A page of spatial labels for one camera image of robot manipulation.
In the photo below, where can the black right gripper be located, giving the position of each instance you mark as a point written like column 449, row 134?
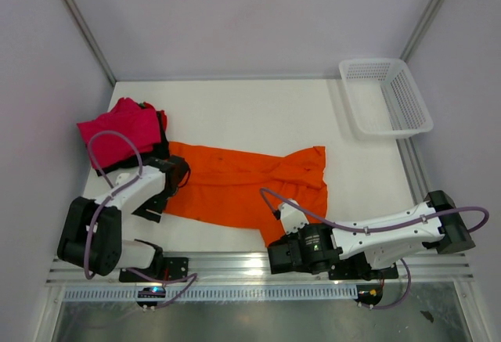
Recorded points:
column 290, row 236

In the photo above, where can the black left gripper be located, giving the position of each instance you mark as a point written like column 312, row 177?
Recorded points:
column 149, row 215

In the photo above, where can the orange t shirt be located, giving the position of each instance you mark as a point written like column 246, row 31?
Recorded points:
column 224, row 186

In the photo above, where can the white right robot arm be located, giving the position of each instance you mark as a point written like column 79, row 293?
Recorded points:
column 366, row 249

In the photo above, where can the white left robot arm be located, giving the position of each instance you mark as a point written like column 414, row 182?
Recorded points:
column 92, row 233

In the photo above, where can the right controller board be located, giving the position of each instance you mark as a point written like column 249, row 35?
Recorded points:
column 369, row 298

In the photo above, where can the controller board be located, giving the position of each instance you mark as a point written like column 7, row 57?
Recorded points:
column 150, row 296
column 369, row 298

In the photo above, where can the left controller board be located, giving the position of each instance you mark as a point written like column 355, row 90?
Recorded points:
column 150, row 296

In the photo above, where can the pink folded t shirt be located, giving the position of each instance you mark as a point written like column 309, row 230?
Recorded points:
column 88, row 129

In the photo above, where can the red folded t shirt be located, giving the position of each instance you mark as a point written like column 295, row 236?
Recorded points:
column 161, row 115

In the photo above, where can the white plastic basket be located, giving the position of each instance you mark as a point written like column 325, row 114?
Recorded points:
column 382, row 99

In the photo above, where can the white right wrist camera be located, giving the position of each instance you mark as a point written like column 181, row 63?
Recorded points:
column 291, row 219

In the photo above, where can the slotted grey cable duct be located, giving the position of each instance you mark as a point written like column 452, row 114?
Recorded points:
column 196, row 293

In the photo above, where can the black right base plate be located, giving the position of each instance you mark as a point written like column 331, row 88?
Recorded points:
column 350, row 270

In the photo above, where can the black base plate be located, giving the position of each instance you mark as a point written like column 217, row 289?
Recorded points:
column 350, row 270
column 174, row 269

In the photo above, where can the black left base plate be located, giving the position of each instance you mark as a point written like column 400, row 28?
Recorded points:
column 174, row 269

